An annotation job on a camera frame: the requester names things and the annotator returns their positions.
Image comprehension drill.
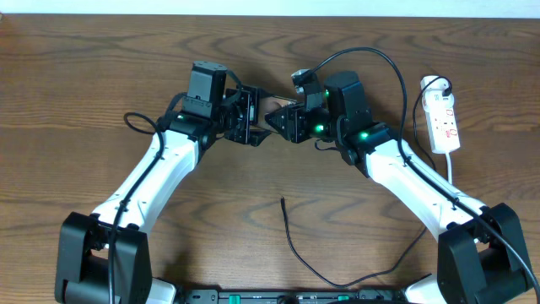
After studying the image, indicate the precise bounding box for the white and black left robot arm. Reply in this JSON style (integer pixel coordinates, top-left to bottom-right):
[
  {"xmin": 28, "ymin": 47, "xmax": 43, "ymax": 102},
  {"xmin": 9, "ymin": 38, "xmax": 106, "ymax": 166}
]
[{"xmin": 54, "ymin": 61, "xmax": 269, "ymax": 304}]

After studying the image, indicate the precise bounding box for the white power strip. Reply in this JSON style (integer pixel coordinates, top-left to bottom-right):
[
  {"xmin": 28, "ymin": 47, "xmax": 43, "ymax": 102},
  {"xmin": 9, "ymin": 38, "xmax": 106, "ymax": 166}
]
[{"xmin": 420, "ymin": 75, "xmax": 461, "ymax": 155}]

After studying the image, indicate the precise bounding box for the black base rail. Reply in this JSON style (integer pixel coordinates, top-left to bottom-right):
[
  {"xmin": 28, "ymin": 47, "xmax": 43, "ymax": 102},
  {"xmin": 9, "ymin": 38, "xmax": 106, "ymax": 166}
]
[{"xmin": 173, "ymin": 289, "xmax": 408, "ymax": 304}]

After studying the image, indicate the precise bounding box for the black camera cable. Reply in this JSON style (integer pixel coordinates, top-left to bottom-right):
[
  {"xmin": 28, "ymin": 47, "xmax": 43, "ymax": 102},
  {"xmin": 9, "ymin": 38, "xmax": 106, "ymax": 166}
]
[
  {"xmin": 106, "ymin": 111, "xmax": 166, "ymax": 304},
  {"xmin": 307, "ymin": 46, "xmax": 540, "ymax": 296}
]

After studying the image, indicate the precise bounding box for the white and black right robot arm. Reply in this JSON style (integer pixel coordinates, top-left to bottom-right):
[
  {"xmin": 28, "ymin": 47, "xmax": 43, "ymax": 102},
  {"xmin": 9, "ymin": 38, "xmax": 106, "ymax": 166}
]
[{"xmin": 267, "ymin": 69, "xmax": 539, "ymax": 303}]

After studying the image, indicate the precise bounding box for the black left camera cable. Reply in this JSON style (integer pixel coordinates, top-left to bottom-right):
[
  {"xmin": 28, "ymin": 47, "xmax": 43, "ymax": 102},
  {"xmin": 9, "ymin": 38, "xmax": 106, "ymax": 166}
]
[{"xmin": 106, "ymin": 111, "xmax": 166, "ymax": 304}]

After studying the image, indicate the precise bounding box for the black right camera cable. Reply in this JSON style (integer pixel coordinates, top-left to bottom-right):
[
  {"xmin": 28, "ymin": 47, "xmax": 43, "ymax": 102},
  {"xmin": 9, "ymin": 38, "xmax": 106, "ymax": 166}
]
[{"xmin": 307, "ymin": 46, "xmax": 540, "ymax": 296}]

